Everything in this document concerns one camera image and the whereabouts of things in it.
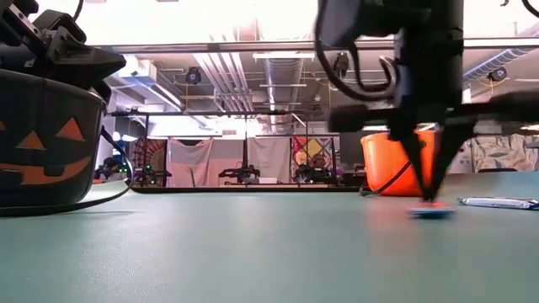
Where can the white ceiling light fixture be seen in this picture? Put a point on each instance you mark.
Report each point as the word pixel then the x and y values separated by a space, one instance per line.
pixel 283 55

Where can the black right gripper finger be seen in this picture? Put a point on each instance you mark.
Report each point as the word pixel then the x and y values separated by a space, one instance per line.
pixel 412 145
pixel 457 139

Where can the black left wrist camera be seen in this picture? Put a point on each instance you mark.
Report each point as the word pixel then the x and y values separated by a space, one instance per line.
pixel 59 25

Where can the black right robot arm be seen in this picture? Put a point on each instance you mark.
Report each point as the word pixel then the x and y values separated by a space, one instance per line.
pixel 442 17

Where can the distant black station frame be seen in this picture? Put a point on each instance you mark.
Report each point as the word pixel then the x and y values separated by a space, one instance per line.
pixel 189 113

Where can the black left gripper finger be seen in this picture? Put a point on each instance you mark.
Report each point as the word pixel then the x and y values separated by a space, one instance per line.
pixel 84 63

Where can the white hanging cloth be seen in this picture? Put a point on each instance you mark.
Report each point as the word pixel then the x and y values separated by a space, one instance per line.
pixel 189 164
pixel 271 155

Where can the grey overhead frame beam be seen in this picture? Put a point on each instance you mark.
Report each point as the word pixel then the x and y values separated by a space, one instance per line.
pixel 210 46

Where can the black monitor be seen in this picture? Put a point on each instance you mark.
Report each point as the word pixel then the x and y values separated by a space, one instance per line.
pixel 351 147

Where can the colourful patchwork quilt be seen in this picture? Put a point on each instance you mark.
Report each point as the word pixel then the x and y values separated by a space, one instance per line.
pixel 311 147

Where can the silver ceiling duct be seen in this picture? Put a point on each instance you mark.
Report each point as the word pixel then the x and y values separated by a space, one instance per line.
pixel 283 76

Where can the green table mat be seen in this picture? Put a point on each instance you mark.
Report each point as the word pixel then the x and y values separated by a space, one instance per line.
pixel 252 252

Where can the orange halloween bucket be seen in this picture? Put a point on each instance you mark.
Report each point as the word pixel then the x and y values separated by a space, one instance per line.
pixel 383 164

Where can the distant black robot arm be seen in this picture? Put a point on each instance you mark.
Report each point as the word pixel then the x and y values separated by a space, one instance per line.
pixel 242 172
pixel 147 173

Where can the blue ribbed ceiling duct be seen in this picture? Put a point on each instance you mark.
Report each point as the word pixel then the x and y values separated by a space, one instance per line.
pixel 497 59

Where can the person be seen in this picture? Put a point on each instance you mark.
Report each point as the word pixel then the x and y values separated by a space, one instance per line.
pixel 318 162

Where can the black ceiling camera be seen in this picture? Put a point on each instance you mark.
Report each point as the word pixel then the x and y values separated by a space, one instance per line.
pixel 498 74
pixel 193 76

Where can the black aluminium table frame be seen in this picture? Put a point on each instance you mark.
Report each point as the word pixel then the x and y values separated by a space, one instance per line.
pixel 252 189

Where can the grey patterned curtain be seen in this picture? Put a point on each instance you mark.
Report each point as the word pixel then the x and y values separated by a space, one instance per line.
pixel 505 153

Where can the white blue Hershey's candy bar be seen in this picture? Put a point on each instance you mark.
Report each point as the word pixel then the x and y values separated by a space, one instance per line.
pixel 499 203
pixel 431 211

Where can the black jack-o-lantern halloween bucket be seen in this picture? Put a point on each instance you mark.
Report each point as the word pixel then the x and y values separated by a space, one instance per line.
pixel 50 177

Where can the spider web decoration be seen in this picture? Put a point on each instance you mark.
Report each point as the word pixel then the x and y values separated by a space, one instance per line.
pixel 151 153

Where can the black hanging ceiling device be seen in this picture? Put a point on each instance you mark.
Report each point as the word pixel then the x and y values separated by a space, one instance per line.
pixel 341 65

